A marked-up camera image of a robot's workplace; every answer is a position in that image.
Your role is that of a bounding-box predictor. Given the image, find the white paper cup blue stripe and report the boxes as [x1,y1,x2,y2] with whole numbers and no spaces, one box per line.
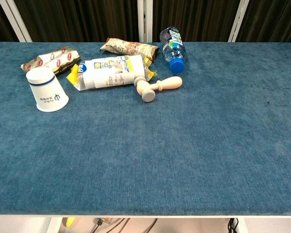
[25,66,70,113]

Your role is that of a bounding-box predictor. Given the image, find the wooden massage hammer grey ends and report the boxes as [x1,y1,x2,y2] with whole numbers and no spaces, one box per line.
[133,76,183,103]

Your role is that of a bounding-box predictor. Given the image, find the blue fabric table cloth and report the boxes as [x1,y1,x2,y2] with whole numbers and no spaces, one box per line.
[0,41,291,216]

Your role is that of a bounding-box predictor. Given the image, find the white and yellow plastic package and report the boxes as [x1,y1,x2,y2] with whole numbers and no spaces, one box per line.
[66,54,158,92]

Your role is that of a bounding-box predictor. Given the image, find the brown peanut snack bag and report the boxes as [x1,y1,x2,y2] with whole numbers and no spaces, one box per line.
[99,37,160,63]

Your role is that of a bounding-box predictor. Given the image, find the clear water bottle blue cap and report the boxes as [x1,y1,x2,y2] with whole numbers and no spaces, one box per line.
[159,26,187,74]

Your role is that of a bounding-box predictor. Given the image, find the gold snack packet red labels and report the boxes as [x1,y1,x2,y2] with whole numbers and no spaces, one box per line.
[20,46,82,76]

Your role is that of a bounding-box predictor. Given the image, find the dark pleated curtain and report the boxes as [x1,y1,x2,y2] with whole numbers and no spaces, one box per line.
[0,0,291,46]

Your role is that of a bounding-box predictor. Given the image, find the white table leg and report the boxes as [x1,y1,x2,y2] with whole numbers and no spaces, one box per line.
[46,217,64,233]
[237,217,249,233]

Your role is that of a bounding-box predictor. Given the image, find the white upright frame post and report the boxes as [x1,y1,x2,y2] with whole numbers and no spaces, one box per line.
[137,0,153,43]

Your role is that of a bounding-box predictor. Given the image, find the thin black cable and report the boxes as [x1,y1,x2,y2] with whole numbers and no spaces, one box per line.
[145,218,159,233]

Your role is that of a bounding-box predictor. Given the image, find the black cable with plug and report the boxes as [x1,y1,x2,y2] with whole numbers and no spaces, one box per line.
[91,217,131,233]

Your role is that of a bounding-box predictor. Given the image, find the white slanted frame post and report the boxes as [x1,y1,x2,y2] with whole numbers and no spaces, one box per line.
[227,0,250,43]
[0,0,32,43]

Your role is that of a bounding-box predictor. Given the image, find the black cable bundle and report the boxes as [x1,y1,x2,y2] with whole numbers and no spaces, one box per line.
[227,217,240,233]

